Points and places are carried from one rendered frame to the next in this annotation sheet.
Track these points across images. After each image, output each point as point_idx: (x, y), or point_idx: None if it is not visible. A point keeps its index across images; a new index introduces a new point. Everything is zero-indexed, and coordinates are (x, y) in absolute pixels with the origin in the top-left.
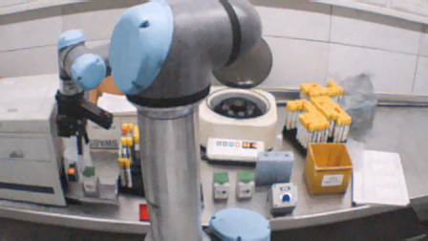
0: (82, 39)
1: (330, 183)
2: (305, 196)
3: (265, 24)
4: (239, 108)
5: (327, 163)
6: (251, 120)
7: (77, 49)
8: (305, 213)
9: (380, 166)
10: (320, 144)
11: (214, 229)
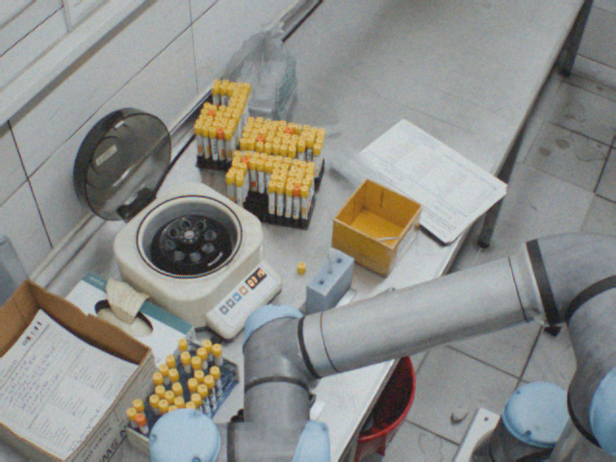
0: (213, 423)
1: (403, 245)
2: (383, 284)
3: (109, 77)
4: (198, 242)
5: (352, 218)
6: (243, 249)
7: (252, 448)
8: None
9: (409, 161)
10: (345, 207)
11: (551, 444)
